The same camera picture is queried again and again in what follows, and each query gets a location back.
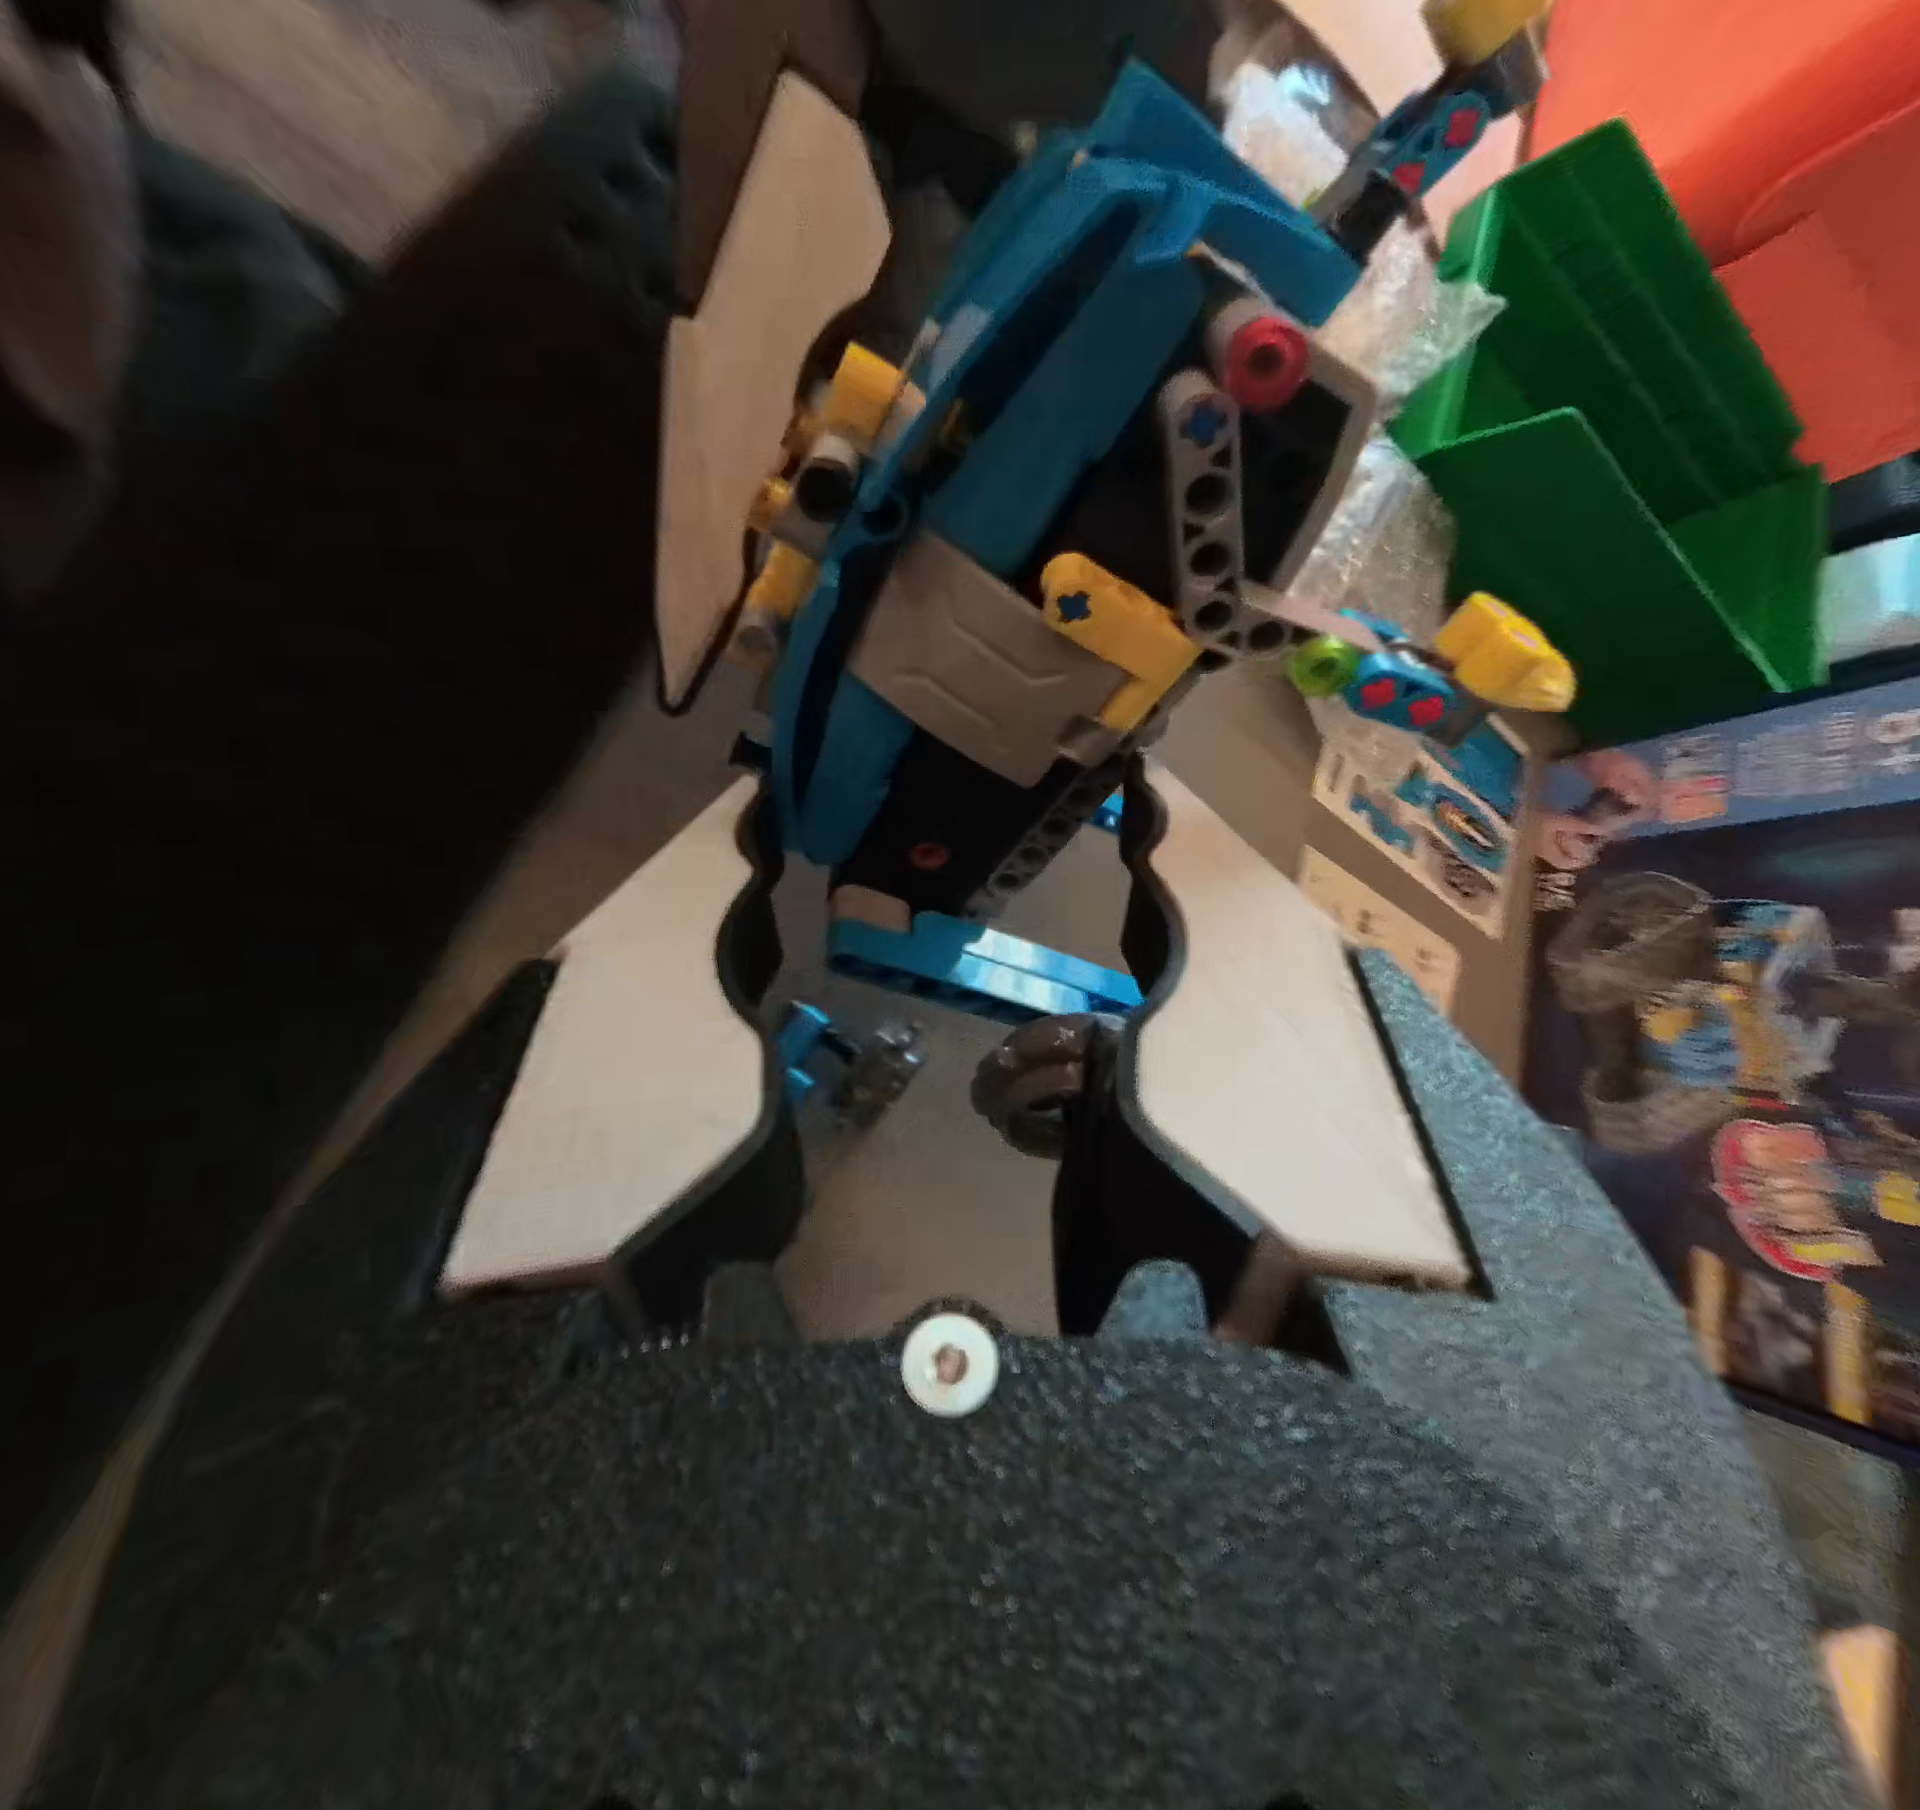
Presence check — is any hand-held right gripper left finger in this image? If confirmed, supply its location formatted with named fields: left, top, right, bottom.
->
left=440, top=772, right=813, bottom=1338

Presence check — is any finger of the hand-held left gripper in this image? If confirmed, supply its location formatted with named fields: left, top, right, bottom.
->
left=654, top=0, right=896, bottom=712

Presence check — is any orange plastic bin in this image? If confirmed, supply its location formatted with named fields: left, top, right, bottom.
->
left=1522, top=0, right=1920, bottom=484

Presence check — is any green storage bin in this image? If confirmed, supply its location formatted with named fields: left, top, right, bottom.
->
left=1386, top=118, right=1833, bottom=747

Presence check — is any grey gear with blue connector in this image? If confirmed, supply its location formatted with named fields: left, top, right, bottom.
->
left=767, top=996, right=928, bottom=1134

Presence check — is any robot kit box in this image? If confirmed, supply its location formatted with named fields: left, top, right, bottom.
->
left=1515, top=669, right=1920, bottom=1459

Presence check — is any blue brick toy robot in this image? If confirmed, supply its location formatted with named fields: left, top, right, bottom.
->
left=728, top=0, right=1634, bottom=1017

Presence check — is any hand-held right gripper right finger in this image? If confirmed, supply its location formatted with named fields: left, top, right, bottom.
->
left=1050, top=756, right=1490, bottom=1338

